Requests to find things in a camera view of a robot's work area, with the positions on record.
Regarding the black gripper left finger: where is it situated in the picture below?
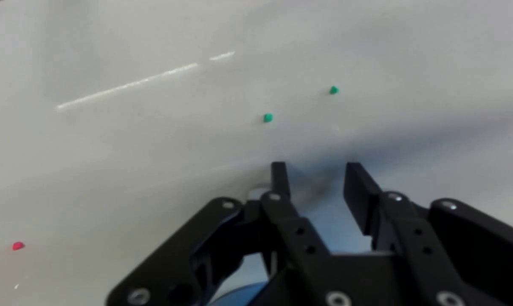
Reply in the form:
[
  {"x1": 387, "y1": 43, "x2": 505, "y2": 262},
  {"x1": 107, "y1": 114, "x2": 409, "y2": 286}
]
[{"x1": 105, "y1": 162, "x2": 352, "y2": 306}]

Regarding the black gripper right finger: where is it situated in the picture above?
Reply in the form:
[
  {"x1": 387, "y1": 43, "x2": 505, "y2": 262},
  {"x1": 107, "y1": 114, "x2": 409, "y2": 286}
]
[{"x1": 343, "y1": 162, "x2": 513, "y2": 306}]

